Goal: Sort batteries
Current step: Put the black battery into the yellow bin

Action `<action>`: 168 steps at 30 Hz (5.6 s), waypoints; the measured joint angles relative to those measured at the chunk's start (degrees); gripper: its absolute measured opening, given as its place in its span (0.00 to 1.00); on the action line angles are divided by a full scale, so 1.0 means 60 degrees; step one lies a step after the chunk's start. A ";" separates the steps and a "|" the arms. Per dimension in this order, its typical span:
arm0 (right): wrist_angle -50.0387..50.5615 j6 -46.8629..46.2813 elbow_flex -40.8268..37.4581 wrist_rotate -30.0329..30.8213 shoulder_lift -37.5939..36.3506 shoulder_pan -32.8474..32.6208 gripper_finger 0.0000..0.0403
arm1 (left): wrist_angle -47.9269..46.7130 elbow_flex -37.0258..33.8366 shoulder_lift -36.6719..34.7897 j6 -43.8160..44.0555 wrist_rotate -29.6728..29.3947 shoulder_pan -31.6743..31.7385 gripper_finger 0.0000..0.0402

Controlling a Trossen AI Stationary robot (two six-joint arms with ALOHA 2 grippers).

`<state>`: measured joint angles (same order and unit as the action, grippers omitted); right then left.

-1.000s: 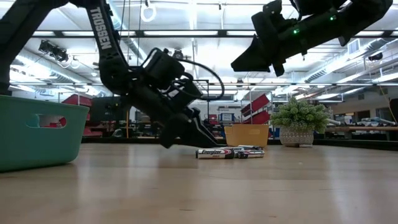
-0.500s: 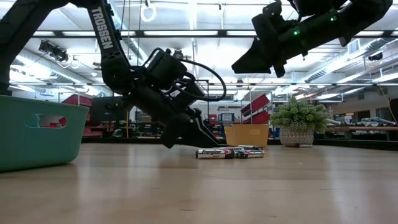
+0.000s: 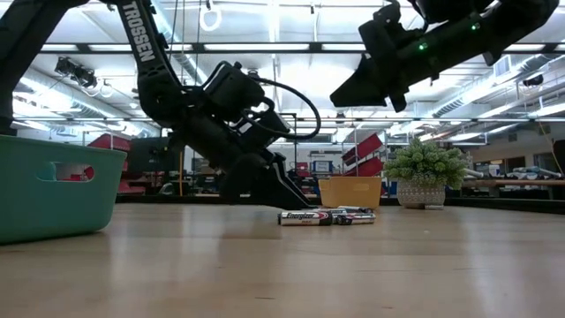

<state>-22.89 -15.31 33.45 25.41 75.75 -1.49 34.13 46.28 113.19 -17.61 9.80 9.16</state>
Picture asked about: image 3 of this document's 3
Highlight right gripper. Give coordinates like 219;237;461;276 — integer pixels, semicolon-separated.
329;1;437;114

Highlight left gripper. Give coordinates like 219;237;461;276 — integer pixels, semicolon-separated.
175;111;318;211

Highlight blue white sign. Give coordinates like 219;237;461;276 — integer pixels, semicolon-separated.
312;159;335;175

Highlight red tilted bins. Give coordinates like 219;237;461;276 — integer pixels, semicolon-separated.
341;132;386;178

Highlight yellow plastic basket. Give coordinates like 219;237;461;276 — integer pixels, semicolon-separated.
318;176;384;210

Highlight potted artificial green plant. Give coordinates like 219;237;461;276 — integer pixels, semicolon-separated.
382;137;470;210

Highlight black monitor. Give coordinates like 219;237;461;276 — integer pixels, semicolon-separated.
127;136;182;174

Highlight white air vent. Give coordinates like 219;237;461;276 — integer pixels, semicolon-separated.
493;54;514;80

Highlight wooden workbench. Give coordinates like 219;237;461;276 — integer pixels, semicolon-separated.
461;178;565;200

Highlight red bin rack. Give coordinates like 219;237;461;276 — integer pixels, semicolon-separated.
52;133;147;196

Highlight teal plastic basket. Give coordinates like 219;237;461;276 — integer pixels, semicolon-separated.
0;134;128;246

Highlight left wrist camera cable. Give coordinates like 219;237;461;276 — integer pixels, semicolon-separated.
237;77;323;142

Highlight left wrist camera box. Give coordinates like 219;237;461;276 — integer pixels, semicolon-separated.
240;110;293;150

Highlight white hanging ring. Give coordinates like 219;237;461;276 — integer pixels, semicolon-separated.
198;0;223;34

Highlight black metal table frame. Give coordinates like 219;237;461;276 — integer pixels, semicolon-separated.
115;193;565;216

